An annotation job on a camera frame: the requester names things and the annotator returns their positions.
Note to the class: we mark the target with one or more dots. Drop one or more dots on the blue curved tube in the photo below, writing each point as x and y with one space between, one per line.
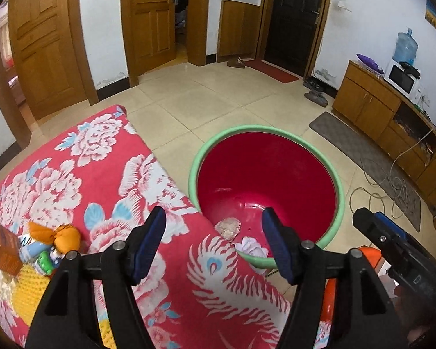
29 248

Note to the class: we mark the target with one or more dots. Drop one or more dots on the blue water jug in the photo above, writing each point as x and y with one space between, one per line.
405 48

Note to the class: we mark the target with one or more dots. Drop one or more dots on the orange cloth bundle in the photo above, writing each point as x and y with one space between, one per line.
64 238

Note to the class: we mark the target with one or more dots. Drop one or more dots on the red door mat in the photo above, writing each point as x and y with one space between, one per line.
270 70

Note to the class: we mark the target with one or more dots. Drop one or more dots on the brown shoe near doorway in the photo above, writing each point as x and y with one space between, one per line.
236 63

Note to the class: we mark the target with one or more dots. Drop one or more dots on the purple cloth on cabinet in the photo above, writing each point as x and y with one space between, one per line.
370 63

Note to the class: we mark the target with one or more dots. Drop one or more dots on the crumpled white tissue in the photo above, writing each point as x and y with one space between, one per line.
250 246

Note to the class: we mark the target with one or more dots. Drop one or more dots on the dark entrance door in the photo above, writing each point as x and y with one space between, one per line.
291 33

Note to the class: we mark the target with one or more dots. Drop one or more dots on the low wooden wall panel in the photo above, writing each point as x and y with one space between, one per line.
239 26

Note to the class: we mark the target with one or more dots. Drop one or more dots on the middle wooden door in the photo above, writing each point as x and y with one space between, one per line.
153 33

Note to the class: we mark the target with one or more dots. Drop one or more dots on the white microwave oven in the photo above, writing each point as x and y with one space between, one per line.
404 78

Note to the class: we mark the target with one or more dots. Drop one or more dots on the red basin green rim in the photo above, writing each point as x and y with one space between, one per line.
243 170

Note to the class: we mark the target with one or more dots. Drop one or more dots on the dark slippers by wall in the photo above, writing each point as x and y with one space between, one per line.
315 93

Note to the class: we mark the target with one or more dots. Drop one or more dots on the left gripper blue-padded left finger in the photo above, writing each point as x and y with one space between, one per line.
66 317

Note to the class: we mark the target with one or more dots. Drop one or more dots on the brown cardboard box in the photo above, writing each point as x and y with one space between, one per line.
10 261

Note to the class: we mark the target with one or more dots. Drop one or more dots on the left wooden door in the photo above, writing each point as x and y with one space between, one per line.
43 54

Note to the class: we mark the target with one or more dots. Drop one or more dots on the wooden door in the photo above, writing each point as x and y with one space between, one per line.
43 54
153 33

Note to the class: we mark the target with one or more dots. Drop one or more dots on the yellow foam fruit net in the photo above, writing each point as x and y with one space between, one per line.
28 292

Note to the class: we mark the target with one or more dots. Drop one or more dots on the red floral tablecloth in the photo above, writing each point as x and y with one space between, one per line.
100 177

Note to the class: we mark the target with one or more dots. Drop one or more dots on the wooden tv cabinet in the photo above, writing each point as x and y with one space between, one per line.
392 121

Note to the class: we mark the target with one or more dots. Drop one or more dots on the green toy figure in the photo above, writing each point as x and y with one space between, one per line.
47 262

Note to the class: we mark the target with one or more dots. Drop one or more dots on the grey floor mat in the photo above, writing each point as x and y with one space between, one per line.
374 162

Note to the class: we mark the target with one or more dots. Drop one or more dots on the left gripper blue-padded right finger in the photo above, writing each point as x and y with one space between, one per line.
363 314

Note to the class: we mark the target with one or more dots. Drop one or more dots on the crumpled beige paper ball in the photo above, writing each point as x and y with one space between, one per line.
228 228

